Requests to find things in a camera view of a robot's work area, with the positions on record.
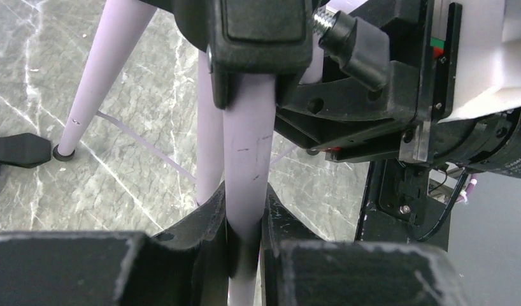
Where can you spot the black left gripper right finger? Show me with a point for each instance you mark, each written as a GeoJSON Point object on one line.
{"type": "Point", "coordinates": [300, 268]}

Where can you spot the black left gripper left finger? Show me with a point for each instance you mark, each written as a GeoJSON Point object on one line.
{"type": "Point", "coordinates": [185, 264]}

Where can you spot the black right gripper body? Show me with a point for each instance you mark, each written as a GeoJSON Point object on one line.
{"type": "Point", "coordinates": [387, 87]}

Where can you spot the lilac music stand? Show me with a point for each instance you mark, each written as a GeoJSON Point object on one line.
{"type": "Point", "coordinates": [233, 145]}

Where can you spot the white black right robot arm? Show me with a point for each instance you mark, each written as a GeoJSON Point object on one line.
{"type": "Point", "coordinates": [407, 204]}

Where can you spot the black microphone stand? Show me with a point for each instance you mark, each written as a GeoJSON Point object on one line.
{"type": "Point", "coordinates": [24, 150]}

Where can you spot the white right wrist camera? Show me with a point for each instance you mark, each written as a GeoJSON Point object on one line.
{"type": "Point", "coordinates": [488, 76]}

